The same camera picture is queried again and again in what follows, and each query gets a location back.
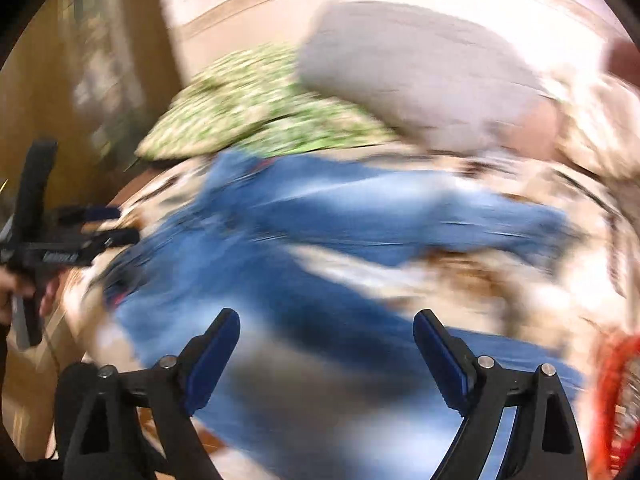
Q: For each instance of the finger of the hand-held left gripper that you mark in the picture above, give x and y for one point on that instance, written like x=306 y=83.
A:
x=92 y=213
x=117 y=238

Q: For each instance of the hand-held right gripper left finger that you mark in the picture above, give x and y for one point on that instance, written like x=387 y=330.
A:
x=215 y=360

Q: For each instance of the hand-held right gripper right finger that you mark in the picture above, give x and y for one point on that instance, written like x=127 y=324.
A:
x=445 y=365

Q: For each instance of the blue denim pants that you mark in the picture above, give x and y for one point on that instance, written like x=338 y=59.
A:
x=300 y=210

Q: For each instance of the person's left hand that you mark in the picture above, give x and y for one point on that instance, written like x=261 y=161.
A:
x=51 y=294

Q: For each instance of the leaf-print cream blanket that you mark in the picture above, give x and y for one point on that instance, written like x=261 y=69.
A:
x=500 y=285

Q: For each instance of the wooden wardrobe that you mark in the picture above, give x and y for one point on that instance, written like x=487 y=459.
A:
x=50 y=110

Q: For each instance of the green patterned cloth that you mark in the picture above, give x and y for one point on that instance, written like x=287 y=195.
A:
x=240 y=105

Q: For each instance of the cream bed headboard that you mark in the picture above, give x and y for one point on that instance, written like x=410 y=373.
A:
x=240 y=10

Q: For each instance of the beige pillow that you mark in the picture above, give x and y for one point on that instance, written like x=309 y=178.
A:
x=610 y=120

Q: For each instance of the grey pillow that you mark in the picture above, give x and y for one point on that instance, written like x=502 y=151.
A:
x=410 y=70

